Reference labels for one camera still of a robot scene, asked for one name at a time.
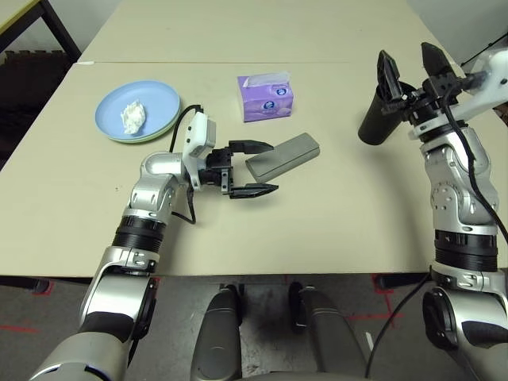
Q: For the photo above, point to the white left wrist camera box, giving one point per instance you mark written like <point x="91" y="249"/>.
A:
<point x="200" y="137"/>

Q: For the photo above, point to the black plastic cup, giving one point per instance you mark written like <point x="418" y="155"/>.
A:
<point x="377" y="123"/>

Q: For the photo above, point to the white tissue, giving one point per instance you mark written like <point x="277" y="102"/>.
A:
<point x="133" y="117"/>

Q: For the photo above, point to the light grey robot pelvis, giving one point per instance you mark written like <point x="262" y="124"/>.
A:
<point x="301" y="377"/>

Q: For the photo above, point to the red floor tape corner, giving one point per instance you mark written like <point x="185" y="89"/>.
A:
<point x="39" y="291"/>

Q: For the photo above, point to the pale blue plastic plate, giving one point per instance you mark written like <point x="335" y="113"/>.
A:
<point x="151" y="99"/>

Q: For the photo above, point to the black foam floor mat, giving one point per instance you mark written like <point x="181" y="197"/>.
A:
<point x="24" y="87"/>

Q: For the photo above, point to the grey glasses case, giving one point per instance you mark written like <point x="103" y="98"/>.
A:
<point x="285" y="156"/>

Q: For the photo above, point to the grey robot left leg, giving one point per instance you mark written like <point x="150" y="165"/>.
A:
<point x="216" y="337"/>

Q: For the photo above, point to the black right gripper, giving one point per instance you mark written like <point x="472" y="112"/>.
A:
<point x="430" y="99"/>

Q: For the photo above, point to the red floor tape cross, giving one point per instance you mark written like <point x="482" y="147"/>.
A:
<point x="387" y="313"/>

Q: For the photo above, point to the pale green plastic plate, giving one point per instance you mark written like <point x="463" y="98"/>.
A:
<point x="174" y="119"/>

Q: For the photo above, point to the thin black rod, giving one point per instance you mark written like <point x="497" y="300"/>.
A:
<point x="482" y="49"/>

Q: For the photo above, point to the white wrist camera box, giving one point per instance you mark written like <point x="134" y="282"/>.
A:
<point x="484" y="91"/>
<point x="200" y="137"/>

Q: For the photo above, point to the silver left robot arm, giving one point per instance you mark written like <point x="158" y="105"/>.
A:
<point x="158" y="170"/>

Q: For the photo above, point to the purple tissue pack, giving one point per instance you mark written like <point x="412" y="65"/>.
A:
<point x="266" y="103"/>

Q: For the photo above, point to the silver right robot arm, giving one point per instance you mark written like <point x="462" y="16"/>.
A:
<point x="460" y="166"/>

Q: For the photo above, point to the white floor tape strip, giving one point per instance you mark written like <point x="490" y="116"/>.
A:
<point x="369" y="339"/>

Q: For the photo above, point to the grey robot right leg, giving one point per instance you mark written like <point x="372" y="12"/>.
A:
<point x="329" y="337"/>

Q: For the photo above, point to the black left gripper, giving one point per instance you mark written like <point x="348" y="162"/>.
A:
<point x="218" y="166"/>

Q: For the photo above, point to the black framed side table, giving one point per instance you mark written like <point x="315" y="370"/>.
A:
<point x="63" y="35"/>

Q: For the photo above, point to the grey robot leg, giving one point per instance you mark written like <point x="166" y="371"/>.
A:
<point x="216" y="337"/>
<point x="329" y="337"/>

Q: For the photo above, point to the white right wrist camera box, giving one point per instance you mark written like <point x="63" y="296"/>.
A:
<point x="484" y="91"/>

